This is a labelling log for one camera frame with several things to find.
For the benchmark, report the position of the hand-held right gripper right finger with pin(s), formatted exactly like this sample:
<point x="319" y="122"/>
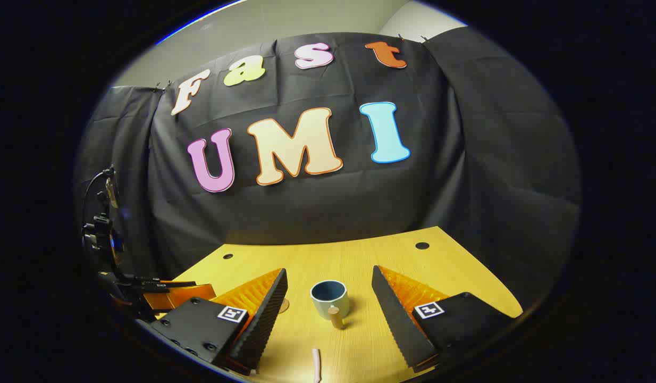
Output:
<point x="400" y="319"/>

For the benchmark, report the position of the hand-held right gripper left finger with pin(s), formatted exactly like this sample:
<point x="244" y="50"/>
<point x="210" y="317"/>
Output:
<point x="264" y="319"/>

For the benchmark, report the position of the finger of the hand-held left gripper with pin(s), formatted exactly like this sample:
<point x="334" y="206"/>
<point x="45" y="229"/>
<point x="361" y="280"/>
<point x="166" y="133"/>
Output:
<point x="184" y="297"/>

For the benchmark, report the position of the round brown coaster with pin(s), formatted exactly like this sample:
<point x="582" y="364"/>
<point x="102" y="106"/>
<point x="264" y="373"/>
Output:
<point x="284" y="305"/>

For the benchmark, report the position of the pale pink toothbrush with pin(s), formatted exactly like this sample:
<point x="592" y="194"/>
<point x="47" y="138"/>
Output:
<point x="317" y="364"/>

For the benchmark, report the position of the wooden desktop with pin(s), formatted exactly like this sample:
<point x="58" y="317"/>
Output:
<point x="349" y="260"/>

